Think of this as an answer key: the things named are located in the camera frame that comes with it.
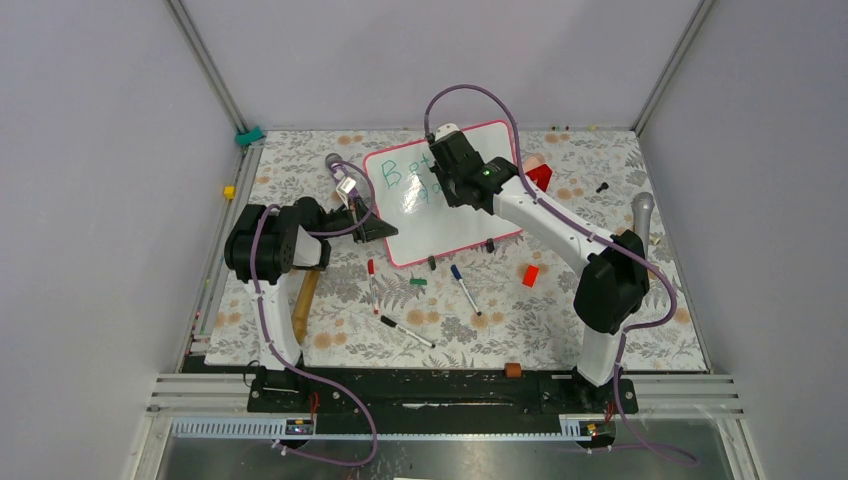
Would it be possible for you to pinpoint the wooden pestle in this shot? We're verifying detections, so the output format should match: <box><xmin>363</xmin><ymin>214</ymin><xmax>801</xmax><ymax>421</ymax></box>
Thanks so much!
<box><xmin>291</xmin><ymin>270</ymin><xmax>321</xmax><ymax>345</ymax></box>

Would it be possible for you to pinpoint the red capped marker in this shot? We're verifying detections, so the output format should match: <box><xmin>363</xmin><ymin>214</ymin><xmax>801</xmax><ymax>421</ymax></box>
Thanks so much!
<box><xmin>367</xmin><ymin>259</ymin><xmax>380</xmax><ymax>315</ymax></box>

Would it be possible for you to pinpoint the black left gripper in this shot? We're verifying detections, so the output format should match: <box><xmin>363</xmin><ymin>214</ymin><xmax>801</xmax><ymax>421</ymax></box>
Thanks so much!
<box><xmin>317</xmin><ymin>196</ymin><xmax>398</xmax><ymax>243</ymax></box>

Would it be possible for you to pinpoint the silver toy microphone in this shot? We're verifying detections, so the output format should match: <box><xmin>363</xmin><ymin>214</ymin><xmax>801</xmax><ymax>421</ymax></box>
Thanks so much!
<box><xmin>631</xmin><ymin>192</ymin><xmax>655</xmax><ymax>239</ymax></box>

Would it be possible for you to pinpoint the red hollow block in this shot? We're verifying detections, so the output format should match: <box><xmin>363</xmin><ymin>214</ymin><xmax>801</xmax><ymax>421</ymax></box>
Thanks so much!
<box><xmin>526</xmin><ymin>164</ymin><xmax>553</xmax><ymax>192</ymax></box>

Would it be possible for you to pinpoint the brown small cube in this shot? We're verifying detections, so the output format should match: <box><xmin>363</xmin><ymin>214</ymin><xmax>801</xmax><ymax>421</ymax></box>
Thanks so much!
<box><xmin>504</xmin><ymin>362</ymin><xmax>523</xmax><ymax>378</ymax></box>

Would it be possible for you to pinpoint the pink peach object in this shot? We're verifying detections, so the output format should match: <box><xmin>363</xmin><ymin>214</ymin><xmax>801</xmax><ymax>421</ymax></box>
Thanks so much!
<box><xmin>522</xmin><ymin>153</ymin><xmax>546</xmax><ymax>171</ymax></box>

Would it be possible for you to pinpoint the pink framed whiteboard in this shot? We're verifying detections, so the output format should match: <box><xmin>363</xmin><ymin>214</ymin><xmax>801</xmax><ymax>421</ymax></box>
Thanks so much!
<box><xmin>363</xmin><ymin>139</ymin><xmax>521</xmax><ymax>268</ymax></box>

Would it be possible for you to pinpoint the purple glitter toy microphone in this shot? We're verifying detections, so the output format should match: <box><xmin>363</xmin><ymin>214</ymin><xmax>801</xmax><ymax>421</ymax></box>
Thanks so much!
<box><xmin>325</xmin><ymin>153</ymin><xmax>368</xmax><ymax>219</ymax></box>

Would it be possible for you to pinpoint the red orange block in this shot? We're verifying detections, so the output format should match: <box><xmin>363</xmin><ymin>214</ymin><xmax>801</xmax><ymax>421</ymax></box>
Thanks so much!
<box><xmin>522</xmin><ymin>265</ymin><xmax>540</xmax><ymax>288</ymax></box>

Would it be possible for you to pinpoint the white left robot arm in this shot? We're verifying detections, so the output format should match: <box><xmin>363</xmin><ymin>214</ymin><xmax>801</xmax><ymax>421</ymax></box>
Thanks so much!
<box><xmin>224</xmin><ymin>197</ymin><xmax>399</xmax><ymax>371</ymax></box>

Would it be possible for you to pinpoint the black capped marker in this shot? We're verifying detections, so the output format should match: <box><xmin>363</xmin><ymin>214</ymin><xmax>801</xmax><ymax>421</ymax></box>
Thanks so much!
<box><xmin>380</xmin><ymin>315</ymin><xmax>436</xmax><ymax>349</ymax></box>

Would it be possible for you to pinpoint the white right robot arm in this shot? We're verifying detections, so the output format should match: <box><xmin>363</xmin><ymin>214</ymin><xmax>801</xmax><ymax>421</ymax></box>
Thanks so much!
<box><xmin>426</xmin><ymin>125</ymin><xmax>649</xmax><ymax>412</ymax></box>

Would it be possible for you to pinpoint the blue capped marker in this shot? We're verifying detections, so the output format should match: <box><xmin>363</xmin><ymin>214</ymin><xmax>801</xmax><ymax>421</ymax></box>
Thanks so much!
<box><xmin>450</xmin><ymin>264</ymin><xmax>483</xmax><ymax>317</ymax></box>

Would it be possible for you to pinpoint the white slotted cable duct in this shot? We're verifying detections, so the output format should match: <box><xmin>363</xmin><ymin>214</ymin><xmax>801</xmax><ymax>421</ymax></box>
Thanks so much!
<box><xmin>171</xmin><ymin>415</ymin><xmax>603</xmax><ymax>442</ymax></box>

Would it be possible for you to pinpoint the teal corner clamp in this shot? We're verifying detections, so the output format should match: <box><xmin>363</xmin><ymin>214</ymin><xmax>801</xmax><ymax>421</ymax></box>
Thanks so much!
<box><xmin>235</xmin><ymin>126</ymin><xmax>265</xmax><ymax>148</ymax></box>

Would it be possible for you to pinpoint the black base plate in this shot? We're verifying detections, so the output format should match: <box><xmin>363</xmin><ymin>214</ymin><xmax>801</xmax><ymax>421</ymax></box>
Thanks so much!
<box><xmin>247</xmin><ymin>368</ymin><xmax>639</xmax><ymax>433</ymax></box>

